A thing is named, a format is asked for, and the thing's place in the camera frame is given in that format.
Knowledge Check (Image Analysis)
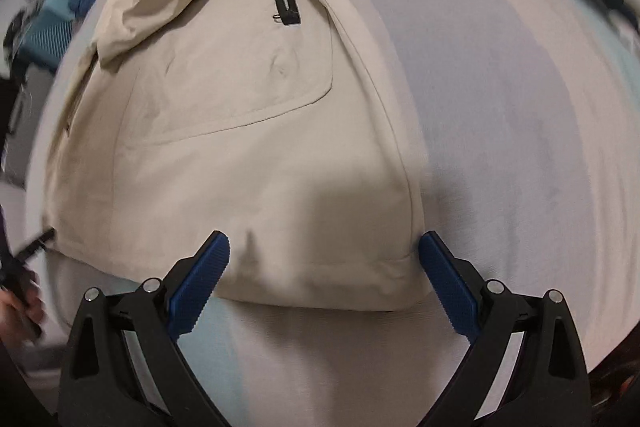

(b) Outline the person's left hand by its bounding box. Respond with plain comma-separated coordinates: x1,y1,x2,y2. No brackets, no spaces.
0,289,47,349

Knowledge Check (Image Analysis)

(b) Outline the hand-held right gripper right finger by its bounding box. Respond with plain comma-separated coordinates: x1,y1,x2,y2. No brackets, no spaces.
418,231,593,427

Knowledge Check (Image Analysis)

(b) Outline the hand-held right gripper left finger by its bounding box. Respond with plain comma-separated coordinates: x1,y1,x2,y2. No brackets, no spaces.
56,230,232,427

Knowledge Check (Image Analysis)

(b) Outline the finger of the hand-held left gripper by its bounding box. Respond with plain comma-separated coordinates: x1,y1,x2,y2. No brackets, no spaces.
12,228,56,263

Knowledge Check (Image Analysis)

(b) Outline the cream and black hooded jacket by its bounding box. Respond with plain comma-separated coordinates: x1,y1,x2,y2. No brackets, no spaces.
42,0,431,312

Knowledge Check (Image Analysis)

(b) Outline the bed with striped sheet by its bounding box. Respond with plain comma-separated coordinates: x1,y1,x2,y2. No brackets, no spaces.
25,0,640,427

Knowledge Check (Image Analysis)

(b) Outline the teal suitcase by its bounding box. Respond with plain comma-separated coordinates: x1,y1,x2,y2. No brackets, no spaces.
22,0,81,72

